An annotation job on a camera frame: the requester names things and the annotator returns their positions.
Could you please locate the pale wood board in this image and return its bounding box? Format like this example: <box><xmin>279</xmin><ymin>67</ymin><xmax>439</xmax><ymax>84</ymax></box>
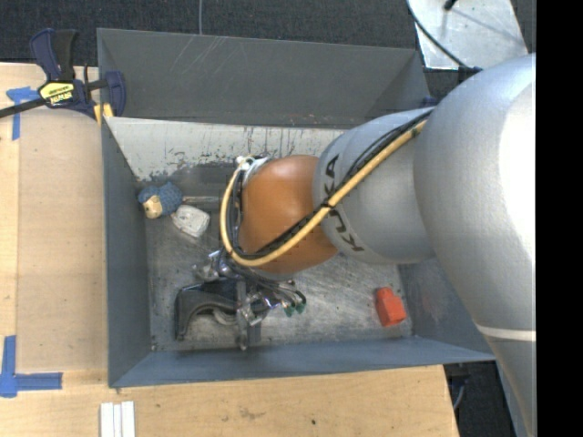
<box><xmin>15</xmin><ymin>106</ymin><xmax>111</xmax><ymax>376</ymax></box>

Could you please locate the grey metal bin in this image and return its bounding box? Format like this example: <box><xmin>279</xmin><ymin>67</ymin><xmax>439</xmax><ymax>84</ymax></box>
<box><xmin>96</xmin><ymin>26</ymin><xmax>498</xmax><ymax>390</ymax></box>

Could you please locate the white plastic object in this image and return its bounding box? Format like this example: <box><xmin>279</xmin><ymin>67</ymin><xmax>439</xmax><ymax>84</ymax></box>
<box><xmin>170</xmin><ymin>204</ymin><xmax>211</xmax><ymax>239</ymax></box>

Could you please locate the blue and cream toy animal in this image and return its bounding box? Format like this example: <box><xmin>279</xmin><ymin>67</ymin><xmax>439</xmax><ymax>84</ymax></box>
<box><xmin>137</xmin><ymin>180</ymin><xmax>185</xmax><ymax>220</ymax></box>

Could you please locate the orange-red block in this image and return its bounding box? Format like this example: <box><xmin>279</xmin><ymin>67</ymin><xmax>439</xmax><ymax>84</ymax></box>
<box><xmin>373</xmin><ymin>286</ymin><xmax>408</xmax><ymax>328</ymax></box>

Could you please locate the black curved plastic object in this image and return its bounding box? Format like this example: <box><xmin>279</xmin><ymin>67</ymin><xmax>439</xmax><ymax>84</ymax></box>
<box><xmin>173</xmin><ymin>279</ymin><xmax>256</xmax><ymax>341</ymax></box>

